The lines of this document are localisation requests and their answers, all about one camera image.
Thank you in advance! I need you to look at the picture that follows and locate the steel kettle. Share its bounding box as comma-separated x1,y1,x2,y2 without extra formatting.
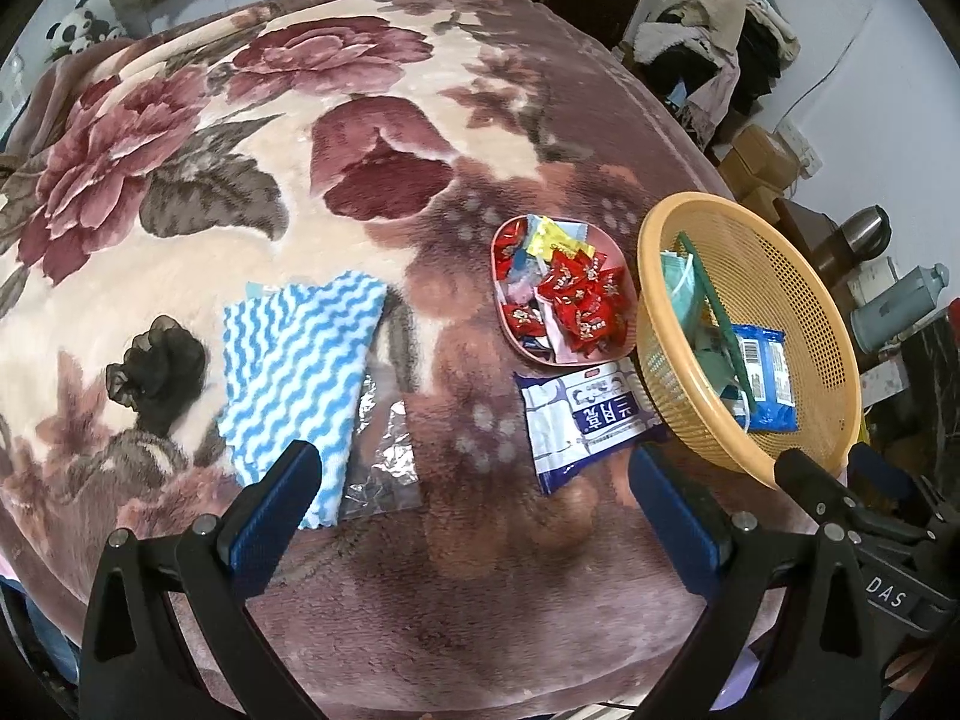
814,205,893,286

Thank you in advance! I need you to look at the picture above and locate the pile of red candies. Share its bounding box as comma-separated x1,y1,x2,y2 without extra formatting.
499,217,631,357

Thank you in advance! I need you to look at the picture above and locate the blue snack packet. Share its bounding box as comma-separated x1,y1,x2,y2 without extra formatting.
727,322,796,432

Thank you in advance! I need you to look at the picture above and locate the clear plastic bag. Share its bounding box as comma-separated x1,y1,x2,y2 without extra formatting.
337,371,421,522

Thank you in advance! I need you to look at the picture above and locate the yellow snack packet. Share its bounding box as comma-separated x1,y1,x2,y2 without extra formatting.
525,217,593,260

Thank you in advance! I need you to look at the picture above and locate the white and blue packet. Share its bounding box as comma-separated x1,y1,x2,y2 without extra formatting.
514,360,668,496

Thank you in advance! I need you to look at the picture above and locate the floral fleece blanket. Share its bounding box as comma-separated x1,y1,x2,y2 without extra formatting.
0,0,848,720

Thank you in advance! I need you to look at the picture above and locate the stack of cardboard boxes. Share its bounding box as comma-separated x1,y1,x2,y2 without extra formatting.
716,124,807,222

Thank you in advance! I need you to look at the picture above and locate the black scrunchie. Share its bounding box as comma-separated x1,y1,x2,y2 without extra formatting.
105,315,207,440

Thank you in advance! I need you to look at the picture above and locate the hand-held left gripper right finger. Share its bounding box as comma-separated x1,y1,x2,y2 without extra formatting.
628,444,882,720

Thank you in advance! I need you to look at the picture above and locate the black marble cabinet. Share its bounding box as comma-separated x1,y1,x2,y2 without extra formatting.
862,307,960,466

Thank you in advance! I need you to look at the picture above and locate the pile of clothes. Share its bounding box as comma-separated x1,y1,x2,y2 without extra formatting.
634,0,800,155

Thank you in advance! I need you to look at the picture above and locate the light blue face mask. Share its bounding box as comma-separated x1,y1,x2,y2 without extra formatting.
660,251,751,428

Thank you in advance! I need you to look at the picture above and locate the grey blue thermos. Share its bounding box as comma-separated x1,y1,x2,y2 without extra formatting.
851,262,950,353

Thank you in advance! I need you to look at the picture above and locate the green scouring pad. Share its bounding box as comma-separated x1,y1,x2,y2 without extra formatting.
671,231,751,398

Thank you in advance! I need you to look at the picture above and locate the blue white wavy cloth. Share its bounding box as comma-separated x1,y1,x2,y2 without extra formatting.
217,270,387,530

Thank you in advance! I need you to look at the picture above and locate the pink dish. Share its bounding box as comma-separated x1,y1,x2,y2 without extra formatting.
491,214,638,368

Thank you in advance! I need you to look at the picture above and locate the orange plastic basket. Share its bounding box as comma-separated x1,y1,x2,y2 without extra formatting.
636,192,863,492

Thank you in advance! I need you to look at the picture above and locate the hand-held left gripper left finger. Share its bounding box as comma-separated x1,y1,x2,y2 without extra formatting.
79,439,323,720

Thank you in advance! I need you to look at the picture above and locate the panda plush toy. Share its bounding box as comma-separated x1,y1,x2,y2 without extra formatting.
45,0,125,61

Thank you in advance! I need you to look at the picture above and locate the brown wooden side table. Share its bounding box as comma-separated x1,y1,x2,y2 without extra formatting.
772,199,848,278

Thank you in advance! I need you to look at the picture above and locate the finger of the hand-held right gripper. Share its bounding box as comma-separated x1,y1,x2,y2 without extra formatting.
775,450,932,550
851,442,960,541

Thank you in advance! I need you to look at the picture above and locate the white wall socket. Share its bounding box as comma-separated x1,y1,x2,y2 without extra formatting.
776,120,822,177

